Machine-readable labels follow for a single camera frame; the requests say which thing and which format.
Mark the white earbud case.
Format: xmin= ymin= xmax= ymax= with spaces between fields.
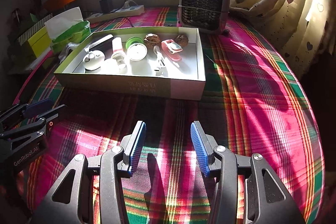
xmin=82 ymin=50 xmax=105 ymax=71

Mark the pink cylindrical case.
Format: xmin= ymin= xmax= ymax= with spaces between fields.
xmin=111 ymin=37 xmax=126 ymax=65

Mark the green white thread spool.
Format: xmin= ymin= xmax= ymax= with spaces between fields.
xmin=126 ymin=37 xmax=147 ymax=61

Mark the walnut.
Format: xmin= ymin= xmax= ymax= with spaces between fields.
xmin=174 ymin=34 xmax=189 ymax=48
xmin=143 ymin=34 xmax=161 ymax=49

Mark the pink white clip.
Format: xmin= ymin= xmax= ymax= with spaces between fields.
xmin=161 ymin=39 xmax=183 ymax=62

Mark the white round roll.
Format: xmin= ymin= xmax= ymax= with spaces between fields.
xmin=101 ymin=59 xmax=120 ymax=75

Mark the yellow green box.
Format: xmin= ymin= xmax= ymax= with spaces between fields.
xmin=27 ymin=27 xmax=52 ymax=58

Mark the crumpled white tissue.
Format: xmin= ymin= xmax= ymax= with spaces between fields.
xmin=58 ymin=43 xmax=79 ymax=63

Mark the striped box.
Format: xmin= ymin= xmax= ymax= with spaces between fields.
xmin=17 ymin=14 xmax=53 ymax=46

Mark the green tissue pack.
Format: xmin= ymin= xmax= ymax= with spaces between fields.
xmin=45 ymin=7 xmax=92 ymax=54

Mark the black charger adapter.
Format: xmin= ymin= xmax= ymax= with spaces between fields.
xmin=99 ymin=0 xmax=113 ymax=14

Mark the green cardboard box tray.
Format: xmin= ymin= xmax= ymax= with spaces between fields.
xmin=54 ymin=27 xmax=206 ymax=101

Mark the white power strip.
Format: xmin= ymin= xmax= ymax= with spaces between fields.
xmin=86 ymin=5 xmax=145 ymax=23

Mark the grey mini fan heater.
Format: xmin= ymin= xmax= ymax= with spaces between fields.
xmin=178 ymin=0 xmax=230 ymax=34

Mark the cream heart curtain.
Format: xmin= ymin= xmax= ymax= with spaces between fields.
xmin=230 ymin=0 xmax=335 ymax=79

